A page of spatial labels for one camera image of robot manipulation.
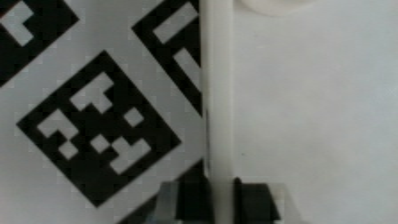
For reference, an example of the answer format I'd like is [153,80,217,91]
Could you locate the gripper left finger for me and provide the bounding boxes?
[146,175,215,224]

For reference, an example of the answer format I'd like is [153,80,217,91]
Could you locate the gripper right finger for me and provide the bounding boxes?
[231,176,313,224]

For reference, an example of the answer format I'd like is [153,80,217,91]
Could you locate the white square tabletop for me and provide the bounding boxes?
[199,0,398,224]

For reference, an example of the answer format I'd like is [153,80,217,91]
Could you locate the white tag sheet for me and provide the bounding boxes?
[0,0,205,224]

